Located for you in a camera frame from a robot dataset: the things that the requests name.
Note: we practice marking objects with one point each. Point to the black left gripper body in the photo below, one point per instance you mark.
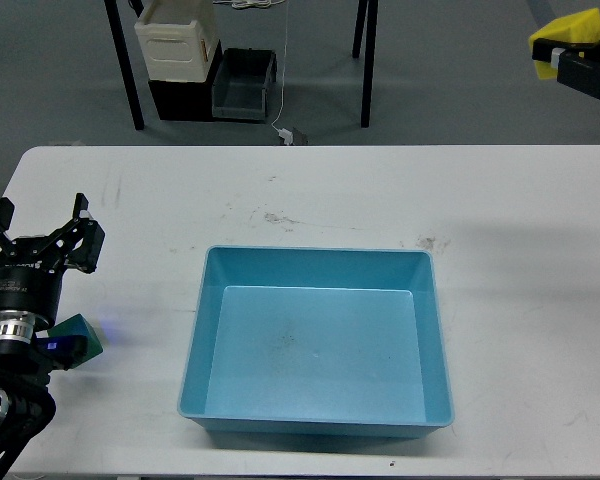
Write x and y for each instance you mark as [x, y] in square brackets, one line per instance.
[31, 279]

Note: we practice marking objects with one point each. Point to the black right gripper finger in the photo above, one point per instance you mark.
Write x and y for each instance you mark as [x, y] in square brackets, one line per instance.
[577, 64]

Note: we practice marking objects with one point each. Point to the yellow wooden block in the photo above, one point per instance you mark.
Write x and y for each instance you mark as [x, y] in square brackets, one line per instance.
[580, 27]

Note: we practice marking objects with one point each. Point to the green wooden block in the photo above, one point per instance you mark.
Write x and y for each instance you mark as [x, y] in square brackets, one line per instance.
[73, 342]

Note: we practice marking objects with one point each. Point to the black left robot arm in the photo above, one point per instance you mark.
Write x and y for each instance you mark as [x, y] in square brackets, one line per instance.
[32, 343]

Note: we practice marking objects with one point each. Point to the black box under container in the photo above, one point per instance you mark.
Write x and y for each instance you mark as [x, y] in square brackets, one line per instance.
[186, 101]

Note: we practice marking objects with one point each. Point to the dark grey storage bin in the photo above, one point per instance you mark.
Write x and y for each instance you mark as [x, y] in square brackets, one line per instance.
[241, 86]

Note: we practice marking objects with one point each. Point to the cream plastic container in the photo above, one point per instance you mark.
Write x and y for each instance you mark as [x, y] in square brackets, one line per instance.
[178, 39]

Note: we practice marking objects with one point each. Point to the blue plastic tray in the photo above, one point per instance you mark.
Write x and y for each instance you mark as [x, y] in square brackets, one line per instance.
[315, 341]

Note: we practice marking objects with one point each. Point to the white power adapter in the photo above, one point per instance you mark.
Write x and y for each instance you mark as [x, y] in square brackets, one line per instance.
[286, 137]

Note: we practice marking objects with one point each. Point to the black table leg right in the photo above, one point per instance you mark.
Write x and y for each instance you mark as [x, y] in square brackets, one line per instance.
[364, 42]

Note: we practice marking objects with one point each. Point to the black table leg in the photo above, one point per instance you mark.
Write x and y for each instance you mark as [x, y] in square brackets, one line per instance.
[120, 46]
[364, 42]

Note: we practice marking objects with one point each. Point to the black table leg left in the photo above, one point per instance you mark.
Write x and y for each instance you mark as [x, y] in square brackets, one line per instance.
[120, 46]

